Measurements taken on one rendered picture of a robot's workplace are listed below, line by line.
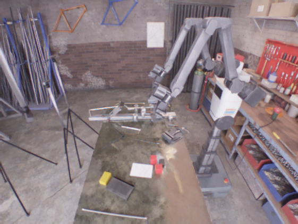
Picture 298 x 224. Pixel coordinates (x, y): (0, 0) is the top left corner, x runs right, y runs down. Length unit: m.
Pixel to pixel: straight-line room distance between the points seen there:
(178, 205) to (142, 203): 0.21
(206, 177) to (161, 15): 3.49
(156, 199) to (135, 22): 3.64
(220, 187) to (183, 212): 0.97
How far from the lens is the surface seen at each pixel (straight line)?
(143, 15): 3.93
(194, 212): 0.99
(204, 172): 1.86
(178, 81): 0.83
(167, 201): 0.98
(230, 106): 1.22
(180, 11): 3.64
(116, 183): 1.03
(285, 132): 2.07
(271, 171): 2.19
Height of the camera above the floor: 1.78
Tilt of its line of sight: 34 degrees down
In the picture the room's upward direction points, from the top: straight up
